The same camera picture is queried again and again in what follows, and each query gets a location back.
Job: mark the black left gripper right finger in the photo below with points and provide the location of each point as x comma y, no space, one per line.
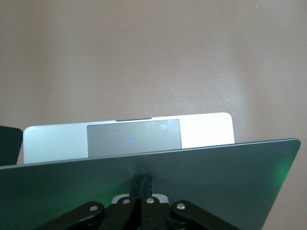
153,215

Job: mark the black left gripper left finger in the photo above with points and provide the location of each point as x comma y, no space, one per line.
124,215

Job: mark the silver laptop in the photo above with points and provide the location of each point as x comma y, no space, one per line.
216,179

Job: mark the black mouse pad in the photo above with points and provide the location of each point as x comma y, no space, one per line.
9,146

